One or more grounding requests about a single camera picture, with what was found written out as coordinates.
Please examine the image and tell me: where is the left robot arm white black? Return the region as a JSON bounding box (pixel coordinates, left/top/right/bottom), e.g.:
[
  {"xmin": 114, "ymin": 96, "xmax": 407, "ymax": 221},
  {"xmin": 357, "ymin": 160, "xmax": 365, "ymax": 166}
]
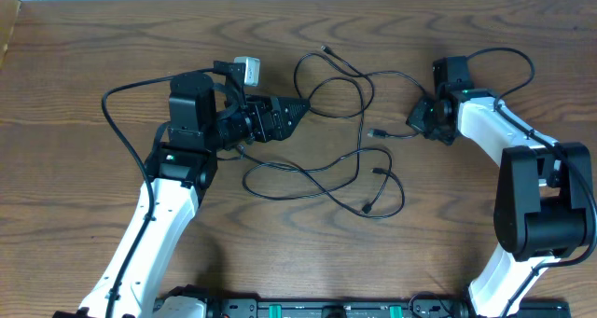
[{"xmin": 75, "ymin": 63, "xmax": 310, "ymax": 318}]

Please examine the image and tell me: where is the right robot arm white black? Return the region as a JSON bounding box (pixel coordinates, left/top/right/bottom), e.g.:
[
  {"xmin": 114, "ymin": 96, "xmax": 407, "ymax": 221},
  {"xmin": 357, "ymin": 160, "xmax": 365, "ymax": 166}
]
[{"xmin": 407, "ymin": 56, "xmax": 596, "ymax": 317}]

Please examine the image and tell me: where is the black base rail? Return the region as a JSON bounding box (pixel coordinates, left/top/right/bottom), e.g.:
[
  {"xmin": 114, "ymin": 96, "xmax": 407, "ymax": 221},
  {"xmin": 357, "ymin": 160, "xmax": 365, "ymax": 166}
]
[{"xmin": 153, "ymin": 283, "xmax": 570, "ymax": 318}]

